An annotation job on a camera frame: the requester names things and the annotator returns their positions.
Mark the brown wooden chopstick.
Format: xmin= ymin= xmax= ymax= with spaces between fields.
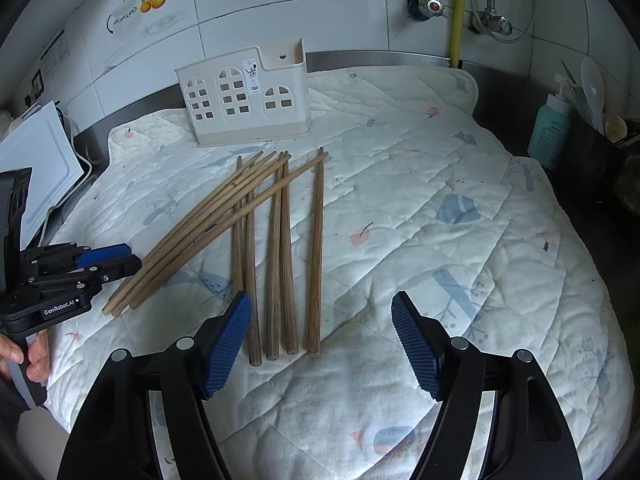
xmin=118 ymin=152 xmax=292 ymax=317
xmin=278 ymin=149 xmax=301 ymax=356
xmin=122 ymin=151 xmax=328 ymax=309
xmin=102 ymin=151 xmax=276 ymax=315
xmin=230 ymin=156 xmax=245 ymax=294
xmin=306 ymin=148 xmax=326 ymax=356
xmin=242 ymin=210 xmax=262 ymax=366
xmin=264 ymin=152 xmax=286 ymax=361
xmin=110 ymin=154 xmax=289 ymax=317

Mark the person's left hand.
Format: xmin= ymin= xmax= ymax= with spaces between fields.
xmin=0 ymin=330 xmax=50 ymax=384

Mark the white microwave oven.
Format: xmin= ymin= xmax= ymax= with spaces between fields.
xmin=0 ymin=102 xmax=84 ymax=249

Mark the white plastic utensil holder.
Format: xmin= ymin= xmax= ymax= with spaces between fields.
xmin=176 ymin=39 xmax=311 ymax=146

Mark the white quilted mat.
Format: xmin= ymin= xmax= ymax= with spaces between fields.
xmin=54 ymin=67 xmax=634 ymax=479

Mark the teal soap bottle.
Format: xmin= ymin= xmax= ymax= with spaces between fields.
xmin=527 ymin=74 xmax=575 ymax=169

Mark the wooden spoon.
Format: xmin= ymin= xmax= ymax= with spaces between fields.
xmin=604 ymin=115 xmax=627 ymax=143

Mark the white rice paddle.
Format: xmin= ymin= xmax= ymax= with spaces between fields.
xmin=580 ymin=56 xmax=604 ymax=134

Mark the red knob water valve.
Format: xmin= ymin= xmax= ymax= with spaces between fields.
xmin=406 ymin=0 xmax=445 ymax=22

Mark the metal angle valve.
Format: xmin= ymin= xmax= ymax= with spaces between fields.
xmin=469 ymin=10 xmax=513 ymax=37

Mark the wall power socket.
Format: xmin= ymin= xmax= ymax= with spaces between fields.
xmin=30 ymin=70 xmax=44 ymax=100

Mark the yellow gas hose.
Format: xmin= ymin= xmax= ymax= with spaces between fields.
xmin=448 ymin=0 xmax=469 ymax=68

